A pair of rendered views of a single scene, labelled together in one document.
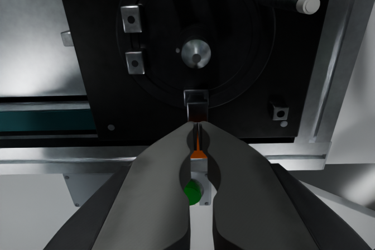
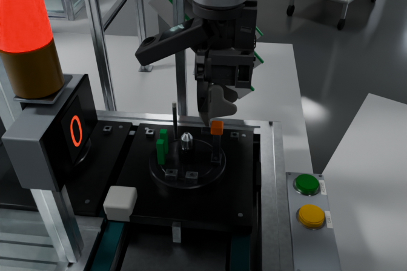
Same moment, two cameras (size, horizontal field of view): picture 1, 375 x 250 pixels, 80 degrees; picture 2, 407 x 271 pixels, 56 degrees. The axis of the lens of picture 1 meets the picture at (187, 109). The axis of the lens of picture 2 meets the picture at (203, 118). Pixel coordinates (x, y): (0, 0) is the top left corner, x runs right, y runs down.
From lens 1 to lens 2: 58 cm
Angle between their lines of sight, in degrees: 62
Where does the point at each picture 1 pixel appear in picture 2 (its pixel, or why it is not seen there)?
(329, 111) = (239, 123)
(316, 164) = (277, 124)
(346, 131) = not seen: hidden behind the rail
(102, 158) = (277, 240)
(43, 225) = not seen: outside the picture
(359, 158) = (300, 122)
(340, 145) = (289, 132)
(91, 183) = (305, 253)
